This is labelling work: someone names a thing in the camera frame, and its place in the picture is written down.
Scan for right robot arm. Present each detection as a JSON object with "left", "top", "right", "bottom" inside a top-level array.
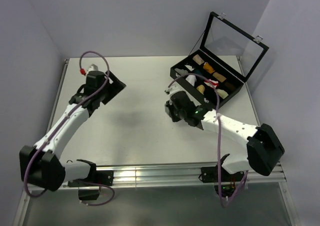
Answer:
[{"left": 165, "top": 88, "right": 285, "bottom": 181}]

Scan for grey white rolled sock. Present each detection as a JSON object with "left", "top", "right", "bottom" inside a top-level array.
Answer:
[{"left": 174, "top": 68, "right": 189, "bottom": 76}]

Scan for cream rolled sock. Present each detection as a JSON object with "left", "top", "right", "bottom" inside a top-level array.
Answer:
[{"left": 216, "top": 89, "right": 229, "bottom": 99}]

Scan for beige rolled sock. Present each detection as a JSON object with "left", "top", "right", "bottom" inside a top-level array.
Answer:
[{"left": 192, "top": 55, "right": 204, "bottom": 65}]

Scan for teal rolled sock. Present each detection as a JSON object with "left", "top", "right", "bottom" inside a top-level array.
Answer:
[{"left": 193, "top": 70, "right": 204, "bottom": 76}]

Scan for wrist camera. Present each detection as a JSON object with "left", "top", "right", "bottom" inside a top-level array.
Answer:
[
  {"left": 164, "top": 84, "right": 181, "bottom": 96},
  {"left": 87, "top": 64, "right": 99, "bottom": 73}
]

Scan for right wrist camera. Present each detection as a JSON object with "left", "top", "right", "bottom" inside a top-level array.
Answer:
[{"left": 164, "top": 84, "right": 181, "bottom": 96}]

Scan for white black rolled sock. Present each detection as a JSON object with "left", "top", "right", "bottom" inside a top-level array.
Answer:
[{"left": 185, "top": 65, "right": 195, "bottom": 71}]

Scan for orange rolled sock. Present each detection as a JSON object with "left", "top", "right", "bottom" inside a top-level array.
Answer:
[{"left": 203, "top": 62, "right": 215, "bottom": 74}]

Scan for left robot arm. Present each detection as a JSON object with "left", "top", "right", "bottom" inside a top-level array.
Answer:
[{"left": 19, "top": 71, "right": 126, "bottom": 191}]

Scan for tan rolled sock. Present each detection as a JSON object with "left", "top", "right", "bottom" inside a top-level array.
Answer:
[{"left": 213, "top": 72, "right": 226, "bottom": 82}]

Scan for red white striped sock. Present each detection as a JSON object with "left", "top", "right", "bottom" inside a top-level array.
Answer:
[{"left": 204, "top": 79, "right": 219, "bottom": 88}]

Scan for aluminium frame rail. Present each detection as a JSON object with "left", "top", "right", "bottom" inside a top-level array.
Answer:
[{"left": 23, "top": 162, "right": 287, "bottom": 191}]

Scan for brown rolled sock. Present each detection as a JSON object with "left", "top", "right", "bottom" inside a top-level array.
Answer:
[{"left": 224, "top": 82, "right": 237, "bottom": 91}]

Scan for black compartment box with lid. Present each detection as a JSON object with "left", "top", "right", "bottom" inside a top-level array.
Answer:
[{"left": 169, "top": 12, "right": 269, "bottom": 109}]

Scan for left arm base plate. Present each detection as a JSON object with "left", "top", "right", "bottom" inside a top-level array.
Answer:
[{"left": 67, "top": 170, "right": 114, "bottom": 187}]

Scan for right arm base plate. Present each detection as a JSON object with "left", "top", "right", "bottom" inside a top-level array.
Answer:
[{"left": 199, "top": 166, "right": 244, "bottom": 183}]

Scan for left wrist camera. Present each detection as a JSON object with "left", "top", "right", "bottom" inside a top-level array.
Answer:
[{"left": 87, "top": 64, "right": 99, "bottom": 73}]

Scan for mustard yellow sock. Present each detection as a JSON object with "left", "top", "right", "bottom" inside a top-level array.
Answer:
[{"left": 196, "top": 85, "right": 206, "bottom": 95}]

